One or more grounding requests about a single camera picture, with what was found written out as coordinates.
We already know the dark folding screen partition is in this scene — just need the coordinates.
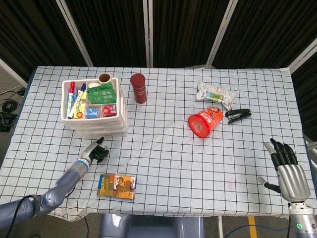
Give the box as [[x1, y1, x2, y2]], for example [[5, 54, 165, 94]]
[[0, 0, 317, 149]]

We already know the yellow blue cookie box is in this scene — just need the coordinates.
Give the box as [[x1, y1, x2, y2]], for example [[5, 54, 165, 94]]
[[96, 173, 137, 200]]

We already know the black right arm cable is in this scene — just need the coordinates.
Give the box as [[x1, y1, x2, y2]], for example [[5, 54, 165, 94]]
[[286, 202, 292, 238]]

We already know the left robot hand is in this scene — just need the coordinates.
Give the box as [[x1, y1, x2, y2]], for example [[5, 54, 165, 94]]
[[80, 135, 109, 164]]

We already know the blue checked tablecloth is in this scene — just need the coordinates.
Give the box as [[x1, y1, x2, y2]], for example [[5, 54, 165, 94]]
[[0, 64, 317, 222]]

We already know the white drawer organizer box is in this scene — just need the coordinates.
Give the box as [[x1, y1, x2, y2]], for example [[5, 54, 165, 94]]
[[60, 77, 129, 138]]

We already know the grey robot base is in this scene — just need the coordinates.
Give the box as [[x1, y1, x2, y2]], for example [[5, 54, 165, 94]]
[[99, 213, 206, 238]]

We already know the black coiled floor cable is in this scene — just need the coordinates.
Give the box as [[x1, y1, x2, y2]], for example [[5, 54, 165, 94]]
[[1, 98, 20, 113]]

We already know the black power adapter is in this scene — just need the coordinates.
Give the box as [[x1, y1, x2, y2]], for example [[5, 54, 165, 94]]
[[0, 112, 18, 132]]

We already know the blue-capped whiteboard marker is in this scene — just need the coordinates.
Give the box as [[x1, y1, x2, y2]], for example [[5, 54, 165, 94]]
[[75, 83, 87, 102]]

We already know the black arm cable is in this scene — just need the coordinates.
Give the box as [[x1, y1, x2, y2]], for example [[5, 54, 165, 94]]
[[286, 202, 292, 238], [6, 194, 42, 238]]

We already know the blue floor cable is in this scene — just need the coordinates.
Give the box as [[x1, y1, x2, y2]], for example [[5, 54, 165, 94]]
[[224, 223, 289, 238]]

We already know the dark red thermos bottle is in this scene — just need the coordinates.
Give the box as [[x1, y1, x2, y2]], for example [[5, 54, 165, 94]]
[[130, 73, 148, 105]]

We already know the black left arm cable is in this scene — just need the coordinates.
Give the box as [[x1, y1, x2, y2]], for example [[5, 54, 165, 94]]
[[6, 194, 42, 238]]

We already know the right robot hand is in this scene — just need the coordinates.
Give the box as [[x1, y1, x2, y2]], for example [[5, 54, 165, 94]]
[[257, 138, 312, 203]]

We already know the red small packet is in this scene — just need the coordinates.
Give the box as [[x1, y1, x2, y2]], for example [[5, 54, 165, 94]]
[[102, 104, 117, 117]]

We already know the white table leg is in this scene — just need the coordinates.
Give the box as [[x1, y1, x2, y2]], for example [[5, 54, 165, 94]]
[[217, 215, 224, 238]]

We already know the black hanging floor cable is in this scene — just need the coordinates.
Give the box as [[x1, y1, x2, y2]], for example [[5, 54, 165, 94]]
[[83, 216, 90, 238]]

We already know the red-capped whiteboard marker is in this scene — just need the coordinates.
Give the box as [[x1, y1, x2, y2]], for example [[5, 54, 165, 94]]
[[66, 81, 76, 119]]

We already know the silver snack packet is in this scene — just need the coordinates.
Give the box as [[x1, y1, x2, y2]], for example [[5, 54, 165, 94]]
[[196, 82, 236, 111]]

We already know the orange instant noodle cup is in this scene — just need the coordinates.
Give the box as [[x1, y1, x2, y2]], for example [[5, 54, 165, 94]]
[[188, 105, 224, 139]]

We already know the blue small packet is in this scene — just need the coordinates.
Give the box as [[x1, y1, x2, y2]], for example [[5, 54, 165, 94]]
[[86, 107, 102, 119]]

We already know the brown cardboard tape roll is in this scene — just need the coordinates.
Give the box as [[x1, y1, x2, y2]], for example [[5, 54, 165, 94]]
[[98, 73, 111, 85]]

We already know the black stapler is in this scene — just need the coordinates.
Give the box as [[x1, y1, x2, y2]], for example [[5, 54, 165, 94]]
[[224, 108, 253, 124]]

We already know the green tea packet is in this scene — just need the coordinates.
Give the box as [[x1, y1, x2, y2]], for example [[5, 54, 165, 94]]
[[86, 82, 117, 105]]

